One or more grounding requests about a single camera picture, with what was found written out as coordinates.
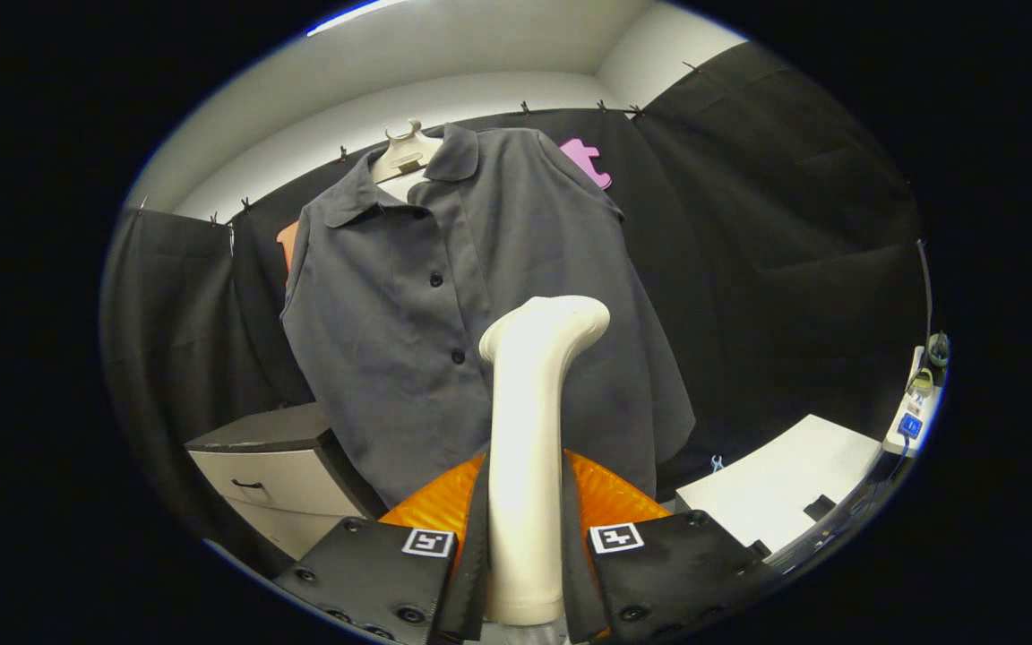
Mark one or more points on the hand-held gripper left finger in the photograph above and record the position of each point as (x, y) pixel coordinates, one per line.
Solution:
(476, 555)

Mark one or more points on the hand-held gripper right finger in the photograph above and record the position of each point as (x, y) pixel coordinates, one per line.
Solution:
(574, 573)

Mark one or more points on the white garment steamer head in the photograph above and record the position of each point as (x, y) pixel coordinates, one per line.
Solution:
(525, 448)

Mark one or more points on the dark grey button shirt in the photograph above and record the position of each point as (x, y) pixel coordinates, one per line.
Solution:
(391, 358)

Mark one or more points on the white table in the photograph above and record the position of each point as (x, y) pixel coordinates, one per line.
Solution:
(776, 475)

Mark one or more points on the grey top drawer cabinet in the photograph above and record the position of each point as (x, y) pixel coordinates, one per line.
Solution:
(265, 430)

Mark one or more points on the small black object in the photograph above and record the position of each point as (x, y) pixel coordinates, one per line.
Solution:
(821, 508)

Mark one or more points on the white power strip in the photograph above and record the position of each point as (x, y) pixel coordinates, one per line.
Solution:
(910, 425)

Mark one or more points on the cream mannequin torso stand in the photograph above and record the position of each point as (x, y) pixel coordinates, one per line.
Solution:
(408, 152)

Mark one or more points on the black backdrop cloth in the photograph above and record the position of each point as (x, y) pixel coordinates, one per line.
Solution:
(794, 224)

